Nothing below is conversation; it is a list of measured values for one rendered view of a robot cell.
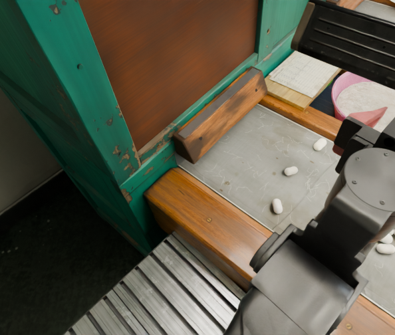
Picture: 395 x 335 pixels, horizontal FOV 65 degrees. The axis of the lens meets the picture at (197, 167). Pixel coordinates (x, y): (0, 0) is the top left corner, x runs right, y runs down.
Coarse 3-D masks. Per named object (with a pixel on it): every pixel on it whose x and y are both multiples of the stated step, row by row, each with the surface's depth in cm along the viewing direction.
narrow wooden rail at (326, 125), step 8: (272, 96) 87; (264, 104) 87; (272, 104) 85; (280, 104) 85; (288, 104) 84; (280, 112) 85; (288, 112) 83; (296, 112) 82; (304, 112) 82; (312, 112) 82; (320, 112) 82; (296, 120) 83; (304, 120) 81; (312, 120) 80; (320, 120) 80; (328, 120) 80; (336, 120) 80; (312, 128) 81; (320, 128) 79; (328, 128) 78; (336, 128) 78; (328, 136) 79
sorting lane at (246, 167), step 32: (256, 128) 84; (288, 128) 83; (224, 160) 78; (256, 160) 78; (288, 160) 77; (320, 160) 76; (224, 192) 73; (256, 192) 72; (288, 192) 72; (320, 192) 71; (288, 224) 67; (384, 256) 62; (384, 288) 58
